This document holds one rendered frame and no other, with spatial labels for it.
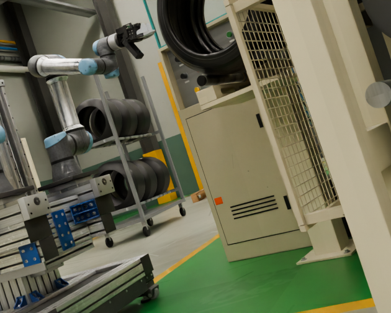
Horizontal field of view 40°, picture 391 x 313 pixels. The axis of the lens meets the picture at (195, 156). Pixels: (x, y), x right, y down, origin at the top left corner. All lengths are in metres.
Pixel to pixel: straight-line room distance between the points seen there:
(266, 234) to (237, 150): 0.47
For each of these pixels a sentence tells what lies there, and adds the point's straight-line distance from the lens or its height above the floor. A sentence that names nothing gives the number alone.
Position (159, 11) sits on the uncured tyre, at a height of 1.24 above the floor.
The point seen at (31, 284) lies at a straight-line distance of 2.63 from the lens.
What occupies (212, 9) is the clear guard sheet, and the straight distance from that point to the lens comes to 2.97.
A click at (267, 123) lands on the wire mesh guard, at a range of 1.56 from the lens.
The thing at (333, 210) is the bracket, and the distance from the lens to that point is 1.55.
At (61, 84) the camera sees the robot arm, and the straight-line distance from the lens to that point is 2.89.
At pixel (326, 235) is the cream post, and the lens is 2.53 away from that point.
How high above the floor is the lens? 0.58
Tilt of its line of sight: 1 degrees up
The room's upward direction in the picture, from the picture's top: 19 degrees counter-clockwise
